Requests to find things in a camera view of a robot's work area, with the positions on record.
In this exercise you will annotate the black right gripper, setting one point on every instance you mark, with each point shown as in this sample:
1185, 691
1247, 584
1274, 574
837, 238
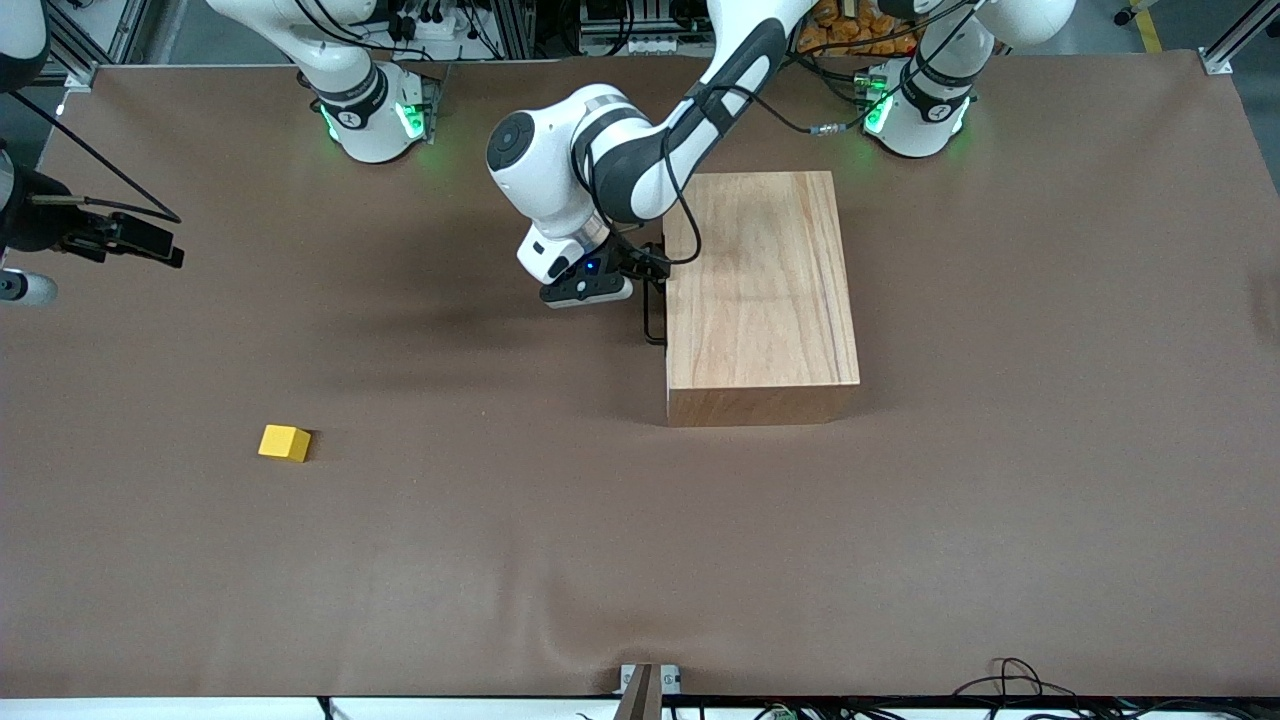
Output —
38, 226

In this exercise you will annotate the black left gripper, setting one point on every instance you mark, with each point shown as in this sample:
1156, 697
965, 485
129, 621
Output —
628, 262

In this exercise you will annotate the yellow block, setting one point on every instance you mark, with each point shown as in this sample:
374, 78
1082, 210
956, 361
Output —
284, 442

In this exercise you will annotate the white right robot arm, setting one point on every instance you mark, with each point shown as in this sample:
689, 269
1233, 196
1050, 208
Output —
365, 110

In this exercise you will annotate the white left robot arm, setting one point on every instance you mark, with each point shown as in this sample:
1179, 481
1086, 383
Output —
640, 170

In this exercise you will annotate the wooden drawer cabinet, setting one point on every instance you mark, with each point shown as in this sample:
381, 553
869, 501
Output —
760, 290

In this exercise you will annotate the aluminium equipment rack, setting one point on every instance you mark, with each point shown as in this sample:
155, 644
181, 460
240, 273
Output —
620, 30

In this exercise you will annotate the orange toy pile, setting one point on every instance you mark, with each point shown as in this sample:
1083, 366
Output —
850, 30

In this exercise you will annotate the white power strip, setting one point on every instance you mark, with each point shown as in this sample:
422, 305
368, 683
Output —
430, 25

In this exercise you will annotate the brown table mat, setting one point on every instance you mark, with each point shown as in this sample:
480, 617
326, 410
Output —
900, 550

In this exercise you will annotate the aluminium frame post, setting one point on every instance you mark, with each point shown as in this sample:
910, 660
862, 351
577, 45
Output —
80, 55
1235, 40

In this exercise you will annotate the metal table edge bracket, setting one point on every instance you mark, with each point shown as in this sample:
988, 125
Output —
650, 690

